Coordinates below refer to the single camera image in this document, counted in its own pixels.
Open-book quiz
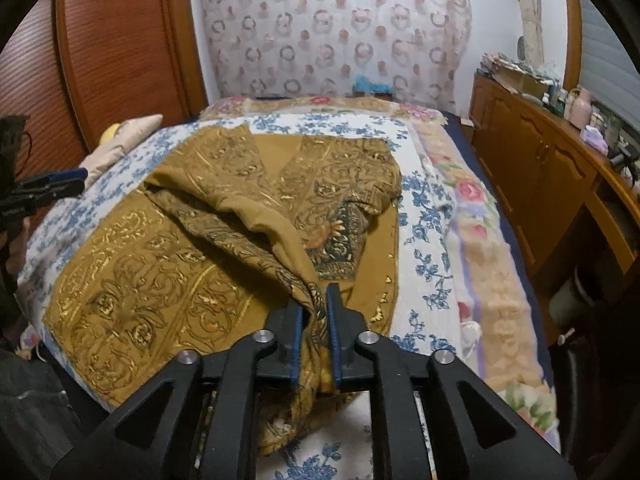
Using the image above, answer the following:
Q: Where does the beige pillow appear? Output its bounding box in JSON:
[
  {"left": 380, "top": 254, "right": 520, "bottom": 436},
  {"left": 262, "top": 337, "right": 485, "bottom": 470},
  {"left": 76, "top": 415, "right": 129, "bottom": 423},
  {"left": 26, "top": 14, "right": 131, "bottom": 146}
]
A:
[{"left": 79, "top": 114, "right": 165, "bottom": 177}]

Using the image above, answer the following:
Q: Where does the dark blue bed sheet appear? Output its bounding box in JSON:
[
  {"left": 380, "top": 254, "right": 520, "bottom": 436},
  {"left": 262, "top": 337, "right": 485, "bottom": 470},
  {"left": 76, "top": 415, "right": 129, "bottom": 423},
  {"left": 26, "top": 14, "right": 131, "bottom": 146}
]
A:
[{"left": 440, "top": 109, "right": 557, "bottom": 388}]

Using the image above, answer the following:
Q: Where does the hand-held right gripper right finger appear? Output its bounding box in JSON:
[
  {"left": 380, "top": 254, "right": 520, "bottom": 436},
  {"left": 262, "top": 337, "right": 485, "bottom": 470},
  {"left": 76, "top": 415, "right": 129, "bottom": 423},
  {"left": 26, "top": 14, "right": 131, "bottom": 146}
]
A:
[{"left": 326, "top": 283, "right": 577, "bottom": 480}]

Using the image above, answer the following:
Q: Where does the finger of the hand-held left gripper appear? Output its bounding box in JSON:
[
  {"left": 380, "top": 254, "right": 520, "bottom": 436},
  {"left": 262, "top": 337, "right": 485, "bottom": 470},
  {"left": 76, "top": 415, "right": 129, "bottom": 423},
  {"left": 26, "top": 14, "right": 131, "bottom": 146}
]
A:
[
  {"left": 10, "top": 181, "right": 85, "bottom": 207},
  {"left": 17, "top": 169, "right": 89, "bottom": 190}
]

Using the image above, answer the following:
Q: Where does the wooden wardrobe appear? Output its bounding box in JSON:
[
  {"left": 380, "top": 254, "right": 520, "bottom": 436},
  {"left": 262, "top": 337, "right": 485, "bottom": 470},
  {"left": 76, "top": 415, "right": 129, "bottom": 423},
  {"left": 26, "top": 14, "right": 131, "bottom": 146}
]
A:
[{"left": 0, "top": 0, "right": 209, "bottom": 182}]

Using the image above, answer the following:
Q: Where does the golden brown patterned garment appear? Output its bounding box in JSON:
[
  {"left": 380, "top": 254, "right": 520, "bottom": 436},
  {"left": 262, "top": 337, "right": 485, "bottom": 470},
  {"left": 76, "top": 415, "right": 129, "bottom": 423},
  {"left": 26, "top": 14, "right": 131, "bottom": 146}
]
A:
[{"left": 42, "top": 124, "right": 404, "bottom": 457}]

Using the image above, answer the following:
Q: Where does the grey bin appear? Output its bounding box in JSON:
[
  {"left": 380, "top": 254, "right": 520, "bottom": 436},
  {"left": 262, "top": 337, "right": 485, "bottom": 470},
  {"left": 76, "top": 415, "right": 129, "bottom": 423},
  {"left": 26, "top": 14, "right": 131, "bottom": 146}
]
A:
[{"left": 549, "top": 270, "right": 597, "bottom": 342}]

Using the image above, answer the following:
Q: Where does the cardboard box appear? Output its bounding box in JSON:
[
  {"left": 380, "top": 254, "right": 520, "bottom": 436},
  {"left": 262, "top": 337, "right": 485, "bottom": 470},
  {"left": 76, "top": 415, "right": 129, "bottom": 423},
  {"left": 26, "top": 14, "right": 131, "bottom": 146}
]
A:
[{"left": 492, "top": 62, "right": 551, "bottom": 99}]

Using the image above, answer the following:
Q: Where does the white blue floral blanket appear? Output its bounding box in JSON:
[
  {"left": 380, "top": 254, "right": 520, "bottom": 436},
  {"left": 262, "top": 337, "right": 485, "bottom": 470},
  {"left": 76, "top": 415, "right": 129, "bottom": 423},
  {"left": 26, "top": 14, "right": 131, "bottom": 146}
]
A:
[{"left": 17, "top": 111, "right": 482, "bottom": 480}]

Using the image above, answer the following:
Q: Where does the person's dark clothing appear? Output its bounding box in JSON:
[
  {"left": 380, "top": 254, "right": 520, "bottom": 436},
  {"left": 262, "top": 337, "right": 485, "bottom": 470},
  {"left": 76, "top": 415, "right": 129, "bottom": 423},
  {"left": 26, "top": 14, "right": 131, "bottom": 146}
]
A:
[{"left": 0, "top": 337, "right": 108, "bottom": 480}]

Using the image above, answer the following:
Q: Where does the black chair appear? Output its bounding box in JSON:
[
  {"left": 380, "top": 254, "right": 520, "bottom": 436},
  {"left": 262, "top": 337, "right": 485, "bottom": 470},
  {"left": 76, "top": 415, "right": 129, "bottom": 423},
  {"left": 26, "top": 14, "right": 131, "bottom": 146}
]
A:
[{"left": 549, "top": 330, "right": 640, "bottom": 480}]

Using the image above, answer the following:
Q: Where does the blue cloth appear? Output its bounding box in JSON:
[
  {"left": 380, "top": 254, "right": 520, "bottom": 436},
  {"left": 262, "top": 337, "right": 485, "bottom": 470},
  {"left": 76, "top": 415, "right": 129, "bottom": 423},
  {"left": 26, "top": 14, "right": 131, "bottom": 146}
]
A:
[{"left": 352, "top": 76, "right": 394, "bottom": 97}]

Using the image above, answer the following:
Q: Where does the wooden sideboard cabinet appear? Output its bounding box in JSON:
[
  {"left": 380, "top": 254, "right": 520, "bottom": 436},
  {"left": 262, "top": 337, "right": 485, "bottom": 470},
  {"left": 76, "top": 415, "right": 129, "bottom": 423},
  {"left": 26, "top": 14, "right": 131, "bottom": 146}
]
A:
[{"left": 469, "top": 74, "right": 640, "bottom": 283}]

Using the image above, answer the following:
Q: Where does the pink bottle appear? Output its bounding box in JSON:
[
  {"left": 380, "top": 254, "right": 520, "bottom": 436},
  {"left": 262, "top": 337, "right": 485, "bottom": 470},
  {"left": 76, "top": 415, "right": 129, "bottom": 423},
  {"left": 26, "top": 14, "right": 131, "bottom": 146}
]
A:
[{"left": 570, "top": 87, "right": 597, "bottom": 131}]

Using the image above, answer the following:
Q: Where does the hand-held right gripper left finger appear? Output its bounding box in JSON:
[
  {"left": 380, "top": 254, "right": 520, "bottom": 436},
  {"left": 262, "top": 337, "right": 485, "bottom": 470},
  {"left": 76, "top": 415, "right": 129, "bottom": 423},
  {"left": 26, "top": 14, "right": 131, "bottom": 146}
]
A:
[{"left": 55, "top": 304, "right": 304, "bottom": 480}]

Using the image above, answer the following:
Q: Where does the purple cloth item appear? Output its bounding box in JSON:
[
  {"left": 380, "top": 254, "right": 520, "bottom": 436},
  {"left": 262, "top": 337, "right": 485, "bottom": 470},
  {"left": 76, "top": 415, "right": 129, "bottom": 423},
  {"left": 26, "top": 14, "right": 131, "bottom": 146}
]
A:
[{"left": 580, "top": 127, "right": 609, "bottom": 154}]

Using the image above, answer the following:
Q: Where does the ring patterned wall cloth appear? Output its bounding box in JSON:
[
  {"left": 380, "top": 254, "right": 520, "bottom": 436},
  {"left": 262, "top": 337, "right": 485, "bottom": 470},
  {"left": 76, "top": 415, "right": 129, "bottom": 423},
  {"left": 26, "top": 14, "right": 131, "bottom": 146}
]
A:
[{"left": 196, "top": 0, "right": 474, "bottom": 112}]

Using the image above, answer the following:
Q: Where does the grey window shutter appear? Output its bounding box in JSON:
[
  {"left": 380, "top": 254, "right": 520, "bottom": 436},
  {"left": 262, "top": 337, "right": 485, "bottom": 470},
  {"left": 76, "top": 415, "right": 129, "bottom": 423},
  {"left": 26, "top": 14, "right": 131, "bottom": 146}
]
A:
[{"left": 577, "top": 0, "right": 640, "bottom": 127}]

